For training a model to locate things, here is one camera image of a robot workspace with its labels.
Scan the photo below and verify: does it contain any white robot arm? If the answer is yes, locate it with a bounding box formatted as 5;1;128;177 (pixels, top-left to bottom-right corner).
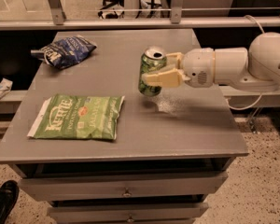
141;32;280;92

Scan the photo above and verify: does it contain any upper grey drawer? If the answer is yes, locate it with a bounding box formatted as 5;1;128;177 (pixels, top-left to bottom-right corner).
20;172;228;201

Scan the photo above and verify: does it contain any green soda can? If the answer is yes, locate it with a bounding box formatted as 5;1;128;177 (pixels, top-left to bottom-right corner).
138;46;167;97

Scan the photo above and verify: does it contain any metal window railing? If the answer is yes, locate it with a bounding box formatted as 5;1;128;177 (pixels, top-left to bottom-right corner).
0;0;280;31

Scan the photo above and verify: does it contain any white cable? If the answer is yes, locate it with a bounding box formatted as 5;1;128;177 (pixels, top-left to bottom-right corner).
225;14;266;112

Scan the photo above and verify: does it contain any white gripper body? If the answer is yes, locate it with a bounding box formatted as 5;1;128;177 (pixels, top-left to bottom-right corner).
182;48;215;88

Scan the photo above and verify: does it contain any grey drawer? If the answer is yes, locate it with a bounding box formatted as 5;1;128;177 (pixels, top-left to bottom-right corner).
20;172;228;201
48;203;208;224

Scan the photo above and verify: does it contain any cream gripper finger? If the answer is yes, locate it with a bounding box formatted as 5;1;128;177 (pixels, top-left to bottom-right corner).
166;52;184;69
142;68;190;88

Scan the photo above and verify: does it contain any lower grey drawer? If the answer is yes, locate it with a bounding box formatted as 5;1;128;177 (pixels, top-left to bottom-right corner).
48;203;208;224

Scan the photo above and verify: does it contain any blue chip bag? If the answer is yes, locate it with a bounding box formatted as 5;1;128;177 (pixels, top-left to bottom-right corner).
31;35;97;70

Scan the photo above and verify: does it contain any black shoe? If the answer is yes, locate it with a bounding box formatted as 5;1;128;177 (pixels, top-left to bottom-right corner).
0;180;20;224

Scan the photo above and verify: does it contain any black office chair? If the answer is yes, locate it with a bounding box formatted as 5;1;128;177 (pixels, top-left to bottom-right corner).
97;0;124;19

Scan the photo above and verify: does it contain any green jalapeno chip bag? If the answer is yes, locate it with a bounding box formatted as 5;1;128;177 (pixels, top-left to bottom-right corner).
27;94;124;140

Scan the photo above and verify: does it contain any grey drawer cabinet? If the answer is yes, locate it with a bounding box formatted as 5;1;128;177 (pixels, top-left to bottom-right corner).
0;29;247;224

